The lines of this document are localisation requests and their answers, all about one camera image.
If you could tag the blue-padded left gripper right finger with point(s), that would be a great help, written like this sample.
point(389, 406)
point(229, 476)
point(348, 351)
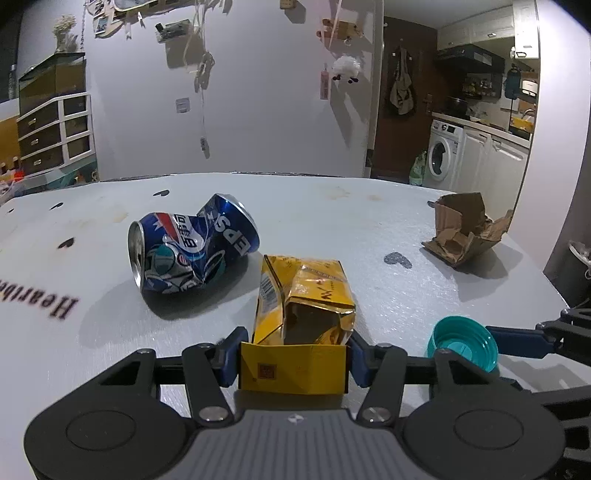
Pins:
point(381, 370)

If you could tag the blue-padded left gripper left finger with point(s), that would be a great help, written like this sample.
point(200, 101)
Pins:
point(207, 369)

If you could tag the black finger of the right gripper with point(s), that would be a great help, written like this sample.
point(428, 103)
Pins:
point(526, 343)

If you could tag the teal plastic bottle cap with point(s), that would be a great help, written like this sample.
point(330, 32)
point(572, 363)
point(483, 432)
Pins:
point(467, 338)

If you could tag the yellow carton box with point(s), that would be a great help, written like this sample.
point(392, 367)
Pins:
point(305, 314)

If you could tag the crushed blue Pepsi can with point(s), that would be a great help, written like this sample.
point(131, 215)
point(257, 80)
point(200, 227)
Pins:
point(172, 253)

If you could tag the dark grey trash can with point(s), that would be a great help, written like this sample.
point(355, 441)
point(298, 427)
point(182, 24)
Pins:
point(573, 274)

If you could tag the torn brown cardboard box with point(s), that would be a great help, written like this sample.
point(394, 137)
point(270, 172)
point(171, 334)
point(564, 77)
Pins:
point(463, 229)

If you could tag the white kitchen cabinets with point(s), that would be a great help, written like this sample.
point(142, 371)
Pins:
point(494, 167)

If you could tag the green plastic bag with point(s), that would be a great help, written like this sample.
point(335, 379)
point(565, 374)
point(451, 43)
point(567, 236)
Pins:
point(417, 173)

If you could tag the white washing machine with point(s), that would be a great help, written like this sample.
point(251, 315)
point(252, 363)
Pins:
point(443, 155)

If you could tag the brown wooden door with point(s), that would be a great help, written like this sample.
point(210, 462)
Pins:
point(400, 140)

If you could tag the bag hanging on door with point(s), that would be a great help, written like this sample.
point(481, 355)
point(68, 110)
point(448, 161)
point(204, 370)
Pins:
point(401, 99)

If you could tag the white drawer storage unit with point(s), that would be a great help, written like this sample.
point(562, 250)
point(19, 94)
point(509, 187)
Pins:
point(58, 133)

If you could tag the black range hood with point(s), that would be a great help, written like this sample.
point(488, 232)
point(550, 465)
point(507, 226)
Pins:
point(471, 59)

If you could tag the white plush sheep decoration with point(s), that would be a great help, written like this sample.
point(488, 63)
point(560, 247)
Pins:
point(346, 68)

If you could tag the glass fish tank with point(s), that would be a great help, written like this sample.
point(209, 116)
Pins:
point(60, 74)

